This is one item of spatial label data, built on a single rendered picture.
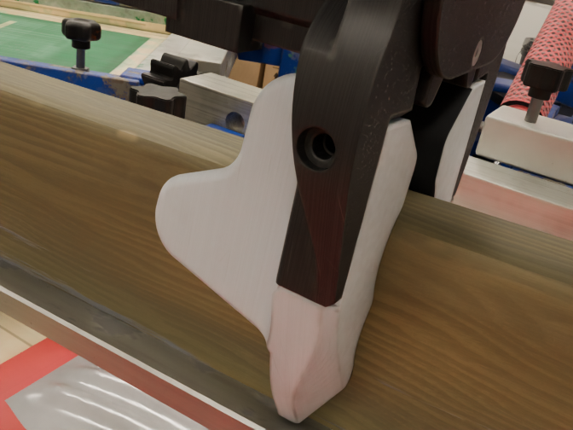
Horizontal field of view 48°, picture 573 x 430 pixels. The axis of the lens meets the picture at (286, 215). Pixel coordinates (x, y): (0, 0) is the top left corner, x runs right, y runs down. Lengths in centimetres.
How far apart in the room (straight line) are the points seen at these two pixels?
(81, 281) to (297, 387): 10
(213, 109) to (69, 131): 41
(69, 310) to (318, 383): 10
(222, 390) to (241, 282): 4
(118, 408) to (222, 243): 20
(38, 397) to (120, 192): 19
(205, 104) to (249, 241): 48
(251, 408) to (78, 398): 18
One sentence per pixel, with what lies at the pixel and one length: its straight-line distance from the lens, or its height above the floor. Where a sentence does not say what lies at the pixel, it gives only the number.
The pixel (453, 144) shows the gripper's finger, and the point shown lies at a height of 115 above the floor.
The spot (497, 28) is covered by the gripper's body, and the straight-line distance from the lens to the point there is 17.
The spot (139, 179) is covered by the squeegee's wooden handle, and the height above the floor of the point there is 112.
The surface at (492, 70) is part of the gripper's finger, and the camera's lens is 20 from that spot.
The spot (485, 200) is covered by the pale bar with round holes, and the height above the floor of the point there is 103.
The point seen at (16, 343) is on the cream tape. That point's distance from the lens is 41.
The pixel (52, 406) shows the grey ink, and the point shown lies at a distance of 36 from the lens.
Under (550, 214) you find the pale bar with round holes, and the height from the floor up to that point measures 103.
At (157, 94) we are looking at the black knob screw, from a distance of 51.
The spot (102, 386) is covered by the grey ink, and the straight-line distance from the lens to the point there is 37.
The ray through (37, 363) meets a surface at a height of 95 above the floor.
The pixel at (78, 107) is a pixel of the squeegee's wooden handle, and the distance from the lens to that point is 21.
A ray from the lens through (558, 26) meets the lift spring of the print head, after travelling 81.
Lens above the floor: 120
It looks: 25 degrees down
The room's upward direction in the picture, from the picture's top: 10 degrees clockwise
